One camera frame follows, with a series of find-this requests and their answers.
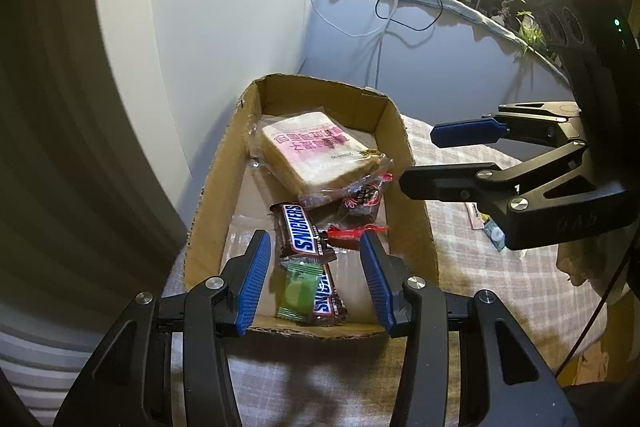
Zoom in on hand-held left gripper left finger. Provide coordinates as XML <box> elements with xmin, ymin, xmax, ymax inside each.
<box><xmin>52</xmin><ymin>229</ymin><xmax>273</xmax><ymax>427</ymax></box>

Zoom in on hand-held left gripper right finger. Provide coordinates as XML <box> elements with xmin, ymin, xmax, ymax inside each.
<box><xmin>359</xmin><ymin>229</ymin><xmax>581</xmax><ymax>427</ymax></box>

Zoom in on packaged sliced bread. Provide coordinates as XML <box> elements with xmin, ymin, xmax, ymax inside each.
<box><xmin>248</xmin><ymin>109</ymin><xmax>396</xmax><ymax>208</ymax></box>

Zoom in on brown chocolate bar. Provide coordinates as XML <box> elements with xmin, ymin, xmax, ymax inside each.
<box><xmin>270</xmin><ymin>202</ymin><xmax>341</xmax><ymax>260</ymax></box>
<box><xmin>310</xmin><ymin>259</ymin><xmax>348</xmax><ymax>328</ymax></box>

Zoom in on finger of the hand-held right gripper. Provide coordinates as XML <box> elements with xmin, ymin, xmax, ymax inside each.
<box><xmin>400</xmin><ymin>139</ymin><xmax>616</xmax><ymax>215</ymax></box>
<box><xmin>431</xmin><ymin>103</ymin><xmax>583</xmax><ymax>148</ymax></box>

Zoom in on small pink white packet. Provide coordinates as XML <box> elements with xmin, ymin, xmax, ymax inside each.
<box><xmin>465</xmin><ymin>202</ymin><xmax>487</xmax><ymax>228</ymax></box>

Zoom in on checked tablecloth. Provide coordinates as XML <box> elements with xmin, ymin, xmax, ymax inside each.
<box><xmin>160</xmin><ymin>112</ymin><xmax>621</xmax><ymax>427</ymax></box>

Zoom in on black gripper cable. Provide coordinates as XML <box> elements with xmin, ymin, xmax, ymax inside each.
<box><xmin>555</xmin><ymin>252</ymin><xmax>633</xmax><ymax>378</ymax></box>

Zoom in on white ribbed panel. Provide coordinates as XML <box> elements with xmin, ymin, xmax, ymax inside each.
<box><xmin>0</xmin><ymin>327</ymin><xmax>166</xmax><ymax>427</ymax></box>

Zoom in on green candy packet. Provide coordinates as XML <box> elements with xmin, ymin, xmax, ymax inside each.
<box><xmin>277</xmin><ymin>257</ymin><xmax>325</xmax><ymax>325</ymax></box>

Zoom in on brown cardboard box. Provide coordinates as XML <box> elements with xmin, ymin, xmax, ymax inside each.
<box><xmin>184</xmin><ymin>73</ymin><xmax>441</xmax><ymax>340</ymax></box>

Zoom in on small packets on table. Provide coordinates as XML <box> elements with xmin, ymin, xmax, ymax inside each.
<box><xmin>482</xmin><ymin>217</ymin><xmax>507</xmax><ymax>253</ymax></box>

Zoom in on potted spider plant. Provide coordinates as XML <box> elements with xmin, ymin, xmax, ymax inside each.
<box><xmin>495</xmin><ymin>0</ymin><xmax>561</xmax><ymax>68</ymax></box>

